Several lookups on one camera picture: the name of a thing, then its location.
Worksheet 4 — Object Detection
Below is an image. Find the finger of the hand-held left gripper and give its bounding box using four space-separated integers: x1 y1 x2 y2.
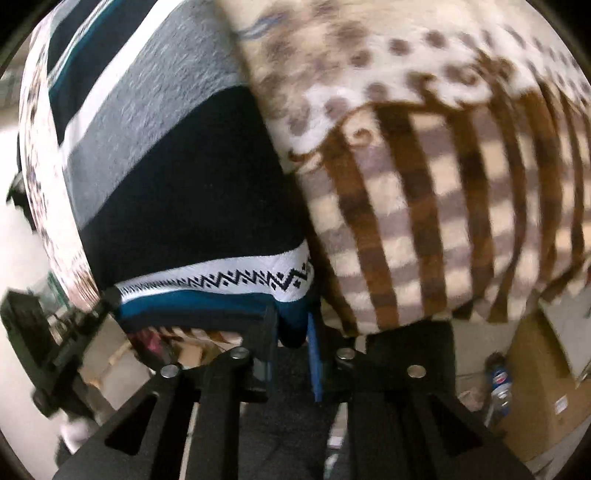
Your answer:
65 286 122 356

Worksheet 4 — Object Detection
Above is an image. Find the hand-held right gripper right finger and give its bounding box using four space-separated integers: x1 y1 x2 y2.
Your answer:
307 315 533 480

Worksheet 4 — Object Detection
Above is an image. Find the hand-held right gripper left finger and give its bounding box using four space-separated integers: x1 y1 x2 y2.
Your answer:
53 305 279 480

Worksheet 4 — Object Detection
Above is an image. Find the striped navy sweater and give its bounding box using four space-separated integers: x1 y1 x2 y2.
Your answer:
46 0 315 348

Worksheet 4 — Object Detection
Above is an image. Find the plastic drink bottle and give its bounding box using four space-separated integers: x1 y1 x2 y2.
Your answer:
484 352 514 430

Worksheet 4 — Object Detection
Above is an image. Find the brown cardboard box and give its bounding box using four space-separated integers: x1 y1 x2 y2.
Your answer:
501 277 591 462

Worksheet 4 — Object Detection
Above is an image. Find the floral bed blanket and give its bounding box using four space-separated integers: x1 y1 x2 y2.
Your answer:
17 0 591 337

